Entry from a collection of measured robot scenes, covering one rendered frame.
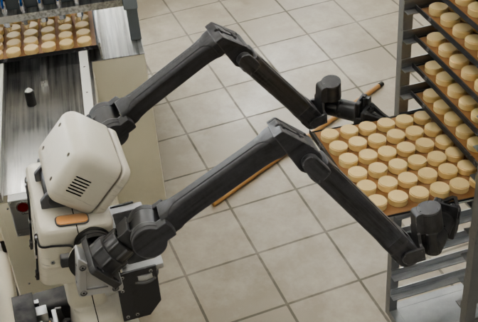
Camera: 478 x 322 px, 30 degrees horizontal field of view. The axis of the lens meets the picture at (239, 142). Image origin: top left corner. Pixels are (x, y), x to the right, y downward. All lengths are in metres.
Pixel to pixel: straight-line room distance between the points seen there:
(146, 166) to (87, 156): 1.55
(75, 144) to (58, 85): 1.14
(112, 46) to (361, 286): 1.29
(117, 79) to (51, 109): 0.37
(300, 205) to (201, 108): 0.89
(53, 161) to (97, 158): 0.12
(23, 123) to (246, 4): 2.58
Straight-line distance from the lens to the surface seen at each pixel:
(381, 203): 2.24
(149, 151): 3.48
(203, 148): 4.13
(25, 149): 2.86
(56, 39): 3.29
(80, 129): 2.06
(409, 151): 2.43
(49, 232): 2.03
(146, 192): 3.60
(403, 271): 3.04
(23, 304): 2.39
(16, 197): 2.67
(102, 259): 1.96
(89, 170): 1.99
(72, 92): 3.09
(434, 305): 3.19
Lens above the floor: 2.46
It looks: 36 degrees down
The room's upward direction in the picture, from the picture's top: 5 degrees counter-clockwise
